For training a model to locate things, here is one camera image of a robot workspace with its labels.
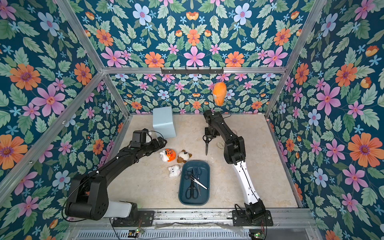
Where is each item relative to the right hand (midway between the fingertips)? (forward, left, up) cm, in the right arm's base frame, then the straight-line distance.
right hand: (211, 138), depth 107 cm
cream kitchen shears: (-7, -6, +2) cm, 10 cm away
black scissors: (-3, +3, +1) cm, 5 cm away
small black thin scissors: (-29, +14, +2) cm, 33 cm away
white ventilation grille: (-57, +7, 0) cm, 58 cm away
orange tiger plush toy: (-19, +27, +7) cm, 34 cm away
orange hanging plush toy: (+16, -4, +28) cm, 33 cm away
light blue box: (-2, +31, +18) cm, 36 cm away
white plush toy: (-28, +22, +5) cm, 36 cm away
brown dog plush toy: (-18, +18, +4) cm, 26 cm away
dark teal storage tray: (-34, +16, +2) cm, 38 cm away
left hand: (-14, +30, +14) cm, 35 cm away
